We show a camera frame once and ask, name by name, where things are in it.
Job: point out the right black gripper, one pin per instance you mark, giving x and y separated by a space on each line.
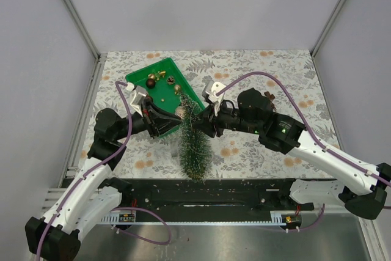
208 128

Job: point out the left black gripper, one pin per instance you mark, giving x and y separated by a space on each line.
159 127

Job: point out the small green christmas tree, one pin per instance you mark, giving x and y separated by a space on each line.
195 155

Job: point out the green plastic tray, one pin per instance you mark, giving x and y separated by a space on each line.
163 94

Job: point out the brown ribbon pinecone ornament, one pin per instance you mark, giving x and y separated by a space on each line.
271 98

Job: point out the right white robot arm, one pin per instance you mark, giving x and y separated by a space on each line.
358 186

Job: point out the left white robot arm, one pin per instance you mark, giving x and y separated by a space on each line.
92 194

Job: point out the gold striped bauble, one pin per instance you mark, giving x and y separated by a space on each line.
180 112

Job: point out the gold small ball ornament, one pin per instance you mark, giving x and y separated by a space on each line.
177 89

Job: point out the dark brown ball ornament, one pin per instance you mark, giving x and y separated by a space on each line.
150 83

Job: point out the small pinecone ornament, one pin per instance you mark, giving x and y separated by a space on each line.
171 80

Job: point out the gold bell green ornament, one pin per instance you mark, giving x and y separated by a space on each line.
157 75

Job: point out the floral patterned table mat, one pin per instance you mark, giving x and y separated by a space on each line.
288 74

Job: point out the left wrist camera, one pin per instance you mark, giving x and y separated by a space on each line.
137 96

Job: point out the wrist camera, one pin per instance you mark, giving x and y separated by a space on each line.
211 95
137 96

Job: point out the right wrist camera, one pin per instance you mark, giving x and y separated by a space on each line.
211 95

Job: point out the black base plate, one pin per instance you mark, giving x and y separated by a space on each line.
265 194

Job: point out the white slotted cable duct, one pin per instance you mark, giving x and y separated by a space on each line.
191 218

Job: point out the left aluminium frame post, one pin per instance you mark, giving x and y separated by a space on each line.
71 9

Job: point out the aluminium frame post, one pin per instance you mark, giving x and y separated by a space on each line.
71 9
328 27

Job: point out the right aluminium frame post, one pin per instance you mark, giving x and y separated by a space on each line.
328 27

